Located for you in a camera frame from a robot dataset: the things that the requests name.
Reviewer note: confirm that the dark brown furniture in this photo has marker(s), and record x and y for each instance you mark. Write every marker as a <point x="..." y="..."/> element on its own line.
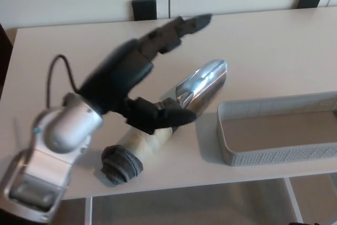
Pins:
<point x="4" y="56"/>

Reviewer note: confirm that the white desk leg frame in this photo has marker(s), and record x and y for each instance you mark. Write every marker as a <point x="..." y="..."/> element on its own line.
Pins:
<point x="89" y="211"/>
<point x="293" y="201"/>

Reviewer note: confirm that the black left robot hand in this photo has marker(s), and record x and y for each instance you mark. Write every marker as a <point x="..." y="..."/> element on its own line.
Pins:
<point x="113" y="77"/>

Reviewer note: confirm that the left black wall bracket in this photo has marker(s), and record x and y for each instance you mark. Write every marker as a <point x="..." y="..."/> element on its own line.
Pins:
<point x="144" y="10"/>

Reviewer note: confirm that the grey perforated container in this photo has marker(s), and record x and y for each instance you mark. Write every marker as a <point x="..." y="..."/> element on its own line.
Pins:
<point x="276" y="156"/>

